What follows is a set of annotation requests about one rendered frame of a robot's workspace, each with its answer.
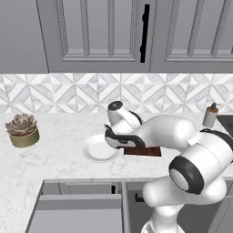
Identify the succulent plant in olive pot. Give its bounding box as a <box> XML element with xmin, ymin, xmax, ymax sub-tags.
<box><xmin>5</xmin><ymin>113</ymin><xmax>41</xmax><ymax>149</ymax></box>

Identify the dark brown cutting board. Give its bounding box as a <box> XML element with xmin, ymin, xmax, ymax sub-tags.
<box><xmin>123</xmin><ymin>146</ymin><xmax>163</xmax><ymax>158</ymax></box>

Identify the plain grey wall cupboard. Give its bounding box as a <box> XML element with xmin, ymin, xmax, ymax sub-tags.
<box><xmin>0</xmin><ymin>0</ymin><xmax>50</xmax><ymax>75</ymax></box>

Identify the grey base cupboard front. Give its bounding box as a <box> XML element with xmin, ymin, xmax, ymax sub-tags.
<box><xmin>123</xmin><ymin>180</ymin><xmax>233</xmax><ymax>233</ymax></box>

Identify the black base cupboard handle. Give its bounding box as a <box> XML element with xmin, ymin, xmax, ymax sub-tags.
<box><xmin>134</xmin><ymin>191</ymin><xmax>146</xmax><ymax>203</ymax></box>

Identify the white round plate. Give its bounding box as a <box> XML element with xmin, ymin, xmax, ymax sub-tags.
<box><xmin>80</xmin><ymin>133</ymin><xmax>124</xmax><ymax>163</ymax></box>

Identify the grey wall cupboard door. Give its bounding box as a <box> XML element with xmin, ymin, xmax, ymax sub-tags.
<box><xmin>35</xmin><ymin>0</ymin><xmax>152</xmax><ymax>74</ymax></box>
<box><xmin>150</xmin><ymin>0</ymin><xmax>233</xmax><ymax>74</ymax></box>

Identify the black cupboard door handle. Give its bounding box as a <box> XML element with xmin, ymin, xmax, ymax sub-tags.
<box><xmin>139</xmin><ymin>4</ymin><xmax>151</xmax><ymax>64</ymax></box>

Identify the dark sink basin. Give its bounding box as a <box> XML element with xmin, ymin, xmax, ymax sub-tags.
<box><xmin>216</xmin><ymin>114</ymin><xmax>233</xmax><ymax>138</ymax></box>

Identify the grey open drawer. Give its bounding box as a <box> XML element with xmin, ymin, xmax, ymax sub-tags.
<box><xmin>25</xmin><ymin>180</ymin><xmax>124</xmax><ymax>233</ymax></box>

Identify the grey soap dispenser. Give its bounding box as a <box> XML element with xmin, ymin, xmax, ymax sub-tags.
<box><xmin>202</xmin><ymin>102</ymin><xmax>222</xmax><ymax>128</ymax></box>

